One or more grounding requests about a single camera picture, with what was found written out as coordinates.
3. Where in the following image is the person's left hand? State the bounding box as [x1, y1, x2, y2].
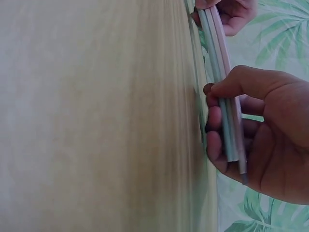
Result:
[190, 0, 258, 37]

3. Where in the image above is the person's right hand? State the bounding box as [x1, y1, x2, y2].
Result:
[203, 64, 309, 203]

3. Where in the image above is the pale green pen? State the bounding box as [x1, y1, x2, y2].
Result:
[204, 8, 239, 163]

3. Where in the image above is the pale blue pen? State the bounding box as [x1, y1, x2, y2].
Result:
[197, 8, 233, 162]

